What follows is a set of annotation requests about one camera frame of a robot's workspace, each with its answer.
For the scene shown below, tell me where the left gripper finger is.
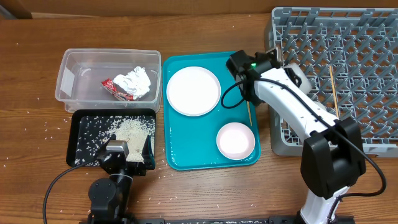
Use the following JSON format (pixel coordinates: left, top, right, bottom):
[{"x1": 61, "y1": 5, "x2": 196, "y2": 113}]
[
  {"x1": 141, "y1": 135, "x2": 155, "y2": 170},
  {"x1": 96, "y1": 134, "x2": 116, "y2": 156}
]

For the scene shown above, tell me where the cooked rice pile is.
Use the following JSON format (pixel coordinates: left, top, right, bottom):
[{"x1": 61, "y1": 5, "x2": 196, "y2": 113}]
[{"x1": 74, "y1": 115, "x2": 155, "y2": 165}]

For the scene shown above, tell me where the pink bowl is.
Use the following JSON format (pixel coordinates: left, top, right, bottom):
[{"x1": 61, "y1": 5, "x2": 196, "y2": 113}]
[{"x1": 216, "y1": 122, "x2": 256, "y2": 160}]

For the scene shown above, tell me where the white napkin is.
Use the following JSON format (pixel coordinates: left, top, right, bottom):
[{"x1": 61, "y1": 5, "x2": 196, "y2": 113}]
[{"x1": 113, "y1": 66, "x2": 151, "y2": 100}]

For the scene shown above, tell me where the grey bowl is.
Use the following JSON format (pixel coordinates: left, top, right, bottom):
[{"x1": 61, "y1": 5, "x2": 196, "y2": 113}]
[{"x1": 284, "y1": 63, "x2": 312, "y2": 94}]

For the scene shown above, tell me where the red snack wrapper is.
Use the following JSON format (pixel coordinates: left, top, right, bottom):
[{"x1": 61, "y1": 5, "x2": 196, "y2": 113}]
[{"x1": 101, "y1": 79, "x2": 134, "y2": 101}]

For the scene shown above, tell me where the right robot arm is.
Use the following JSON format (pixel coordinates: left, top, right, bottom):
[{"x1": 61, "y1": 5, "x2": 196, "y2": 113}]
[{"x1": 226, "y1": 49, "x2": 366, "y2": 223}]

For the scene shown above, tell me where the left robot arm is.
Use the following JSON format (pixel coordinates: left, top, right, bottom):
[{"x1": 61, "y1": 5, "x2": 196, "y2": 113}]
[{"x1": 87, "y1": 135, "x2": 155, "y2": 223}]

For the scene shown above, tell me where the grey dishwasher rack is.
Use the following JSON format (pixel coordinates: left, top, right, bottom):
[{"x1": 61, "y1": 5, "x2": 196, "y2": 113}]
[{"x1": 264, "y1": 7, "x2": 397, "y2": 157}]

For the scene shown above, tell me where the black tray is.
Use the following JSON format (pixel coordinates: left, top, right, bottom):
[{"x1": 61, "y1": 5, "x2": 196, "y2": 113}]
[{"x1": 66, "y1": 109, "x2": 156, "y2": 167}]

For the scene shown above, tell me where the teal serving tray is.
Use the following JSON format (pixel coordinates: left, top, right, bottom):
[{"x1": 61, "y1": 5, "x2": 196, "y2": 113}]
[{"x1": 162, "y1": 52, "x2": 261, "y2": 170}]

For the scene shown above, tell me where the white round plate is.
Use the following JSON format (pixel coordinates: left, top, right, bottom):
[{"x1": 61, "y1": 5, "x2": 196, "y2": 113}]
[{"x1": 166, "y1": 66, "x2": 221, "y2": 116}]

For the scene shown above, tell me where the clear plastic bin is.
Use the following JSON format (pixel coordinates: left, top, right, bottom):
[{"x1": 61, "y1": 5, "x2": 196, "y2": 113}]
[{"x1": 55, "y1": 49, "x2": 162, "y2": 113}]

